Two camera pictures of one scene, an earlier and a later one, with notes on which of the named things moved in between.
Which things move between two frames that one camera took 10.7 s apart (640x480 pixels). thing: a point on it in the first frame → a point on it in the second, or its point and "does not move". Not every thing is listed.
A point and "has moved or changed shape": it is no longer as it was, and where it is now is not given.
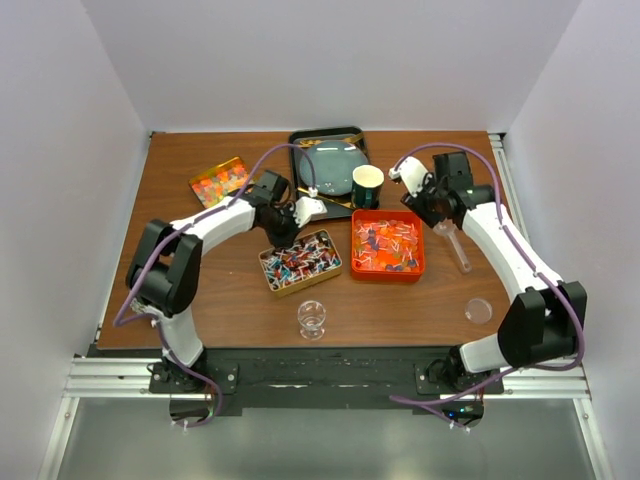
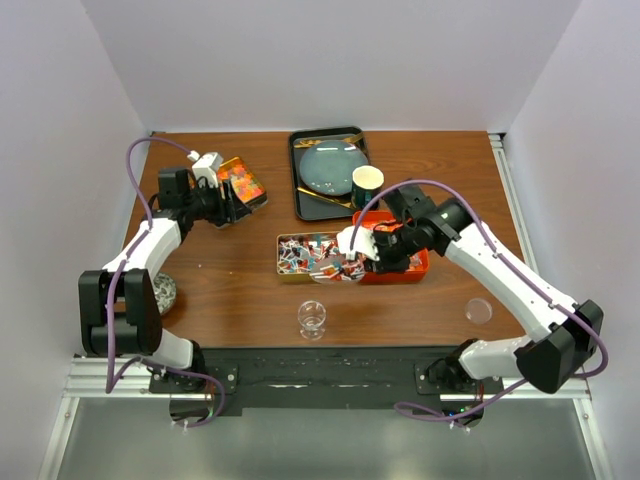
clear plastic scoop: (447, 229) has moved or changed shape
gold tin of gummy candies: (216, 184) does not move
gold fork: (310, 142) does not move
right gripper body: (427, 203) → (394, 248)
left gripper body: (281, 226) → (207, 203)
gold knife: (335, 201) does not move
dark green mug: (367, 184) does not move
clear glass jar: (311, 315) does not move
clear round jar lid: (478, 311) does not move
